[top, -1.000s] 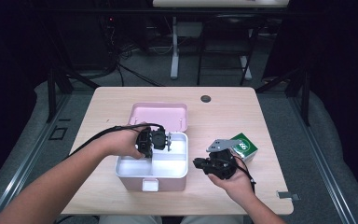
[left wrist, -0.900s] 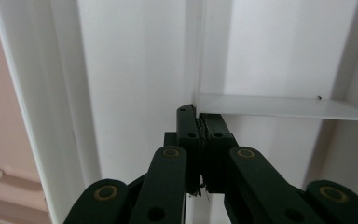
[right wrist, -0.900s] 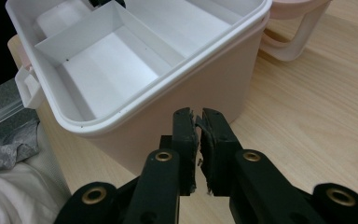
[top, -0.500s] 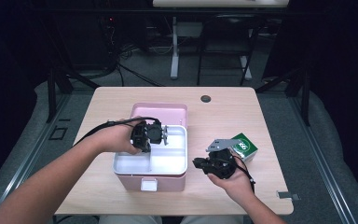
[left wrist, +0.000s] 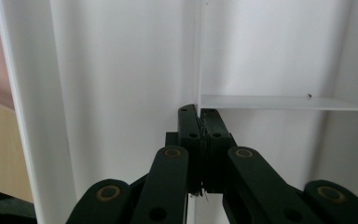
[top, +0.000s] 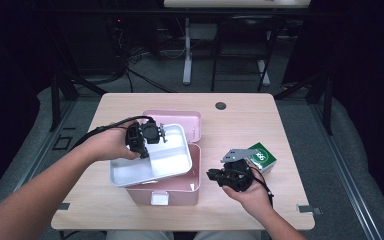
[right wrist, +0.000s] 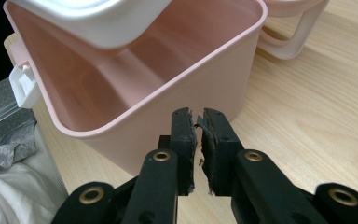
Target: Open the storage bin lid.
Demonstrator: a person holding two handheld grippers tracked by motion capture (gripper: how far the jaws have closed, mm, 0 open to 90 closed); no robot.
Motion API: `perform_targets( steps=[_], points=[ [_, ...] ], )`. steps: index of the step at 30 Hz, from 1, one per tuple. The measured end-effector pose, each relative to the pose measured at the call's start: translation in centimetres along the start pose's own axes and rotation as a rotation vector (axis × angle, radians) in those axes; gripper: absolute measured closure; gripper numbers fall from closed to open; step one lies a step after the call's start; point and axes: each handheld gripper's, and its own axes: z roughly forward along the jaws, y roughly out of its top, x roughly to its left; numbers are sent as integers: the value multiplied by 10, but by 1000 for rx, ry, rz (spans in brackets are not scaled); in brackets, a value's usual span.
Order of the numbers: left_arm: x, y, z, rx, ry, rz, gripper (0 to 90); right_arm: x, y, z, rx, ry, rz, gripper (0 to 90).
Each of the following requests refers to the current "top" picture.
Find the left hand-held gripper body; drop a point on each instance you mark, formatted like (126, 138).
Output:
(151, 133)

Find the white divided tray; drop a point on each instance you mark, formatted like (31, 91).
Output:
(170, 156)

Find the dark computer tower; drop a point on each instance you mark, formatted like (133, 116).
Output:
(90, 43)

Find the black chair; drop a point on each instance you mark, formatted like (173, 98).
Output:
(251, 20)

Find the pink storage box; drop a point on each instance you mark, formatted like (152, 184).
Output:
(180, 196)

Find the person's right hand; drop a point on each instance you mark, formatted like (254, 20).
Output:
(253, 200)

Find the metal floor rail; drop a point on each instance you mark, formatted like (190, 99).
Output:
(346, 176)
(30, 166)

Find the white background desk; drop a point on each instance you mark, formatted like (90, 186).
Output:
(233, 3)

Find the green and white carton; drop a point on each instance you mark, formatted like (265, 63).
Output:
(266, 156)

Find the person's left hand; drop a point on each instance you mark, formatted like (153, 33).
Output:
(110, 143)

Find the person's light trousers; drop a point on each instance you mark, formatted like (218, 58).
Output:
(136, 236)

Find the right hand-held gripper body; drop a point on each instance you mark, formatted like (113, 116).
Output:
(236, 175)

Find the black metal stand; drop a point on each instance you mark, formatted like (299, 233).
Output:
(55, 100)
(328, 106)

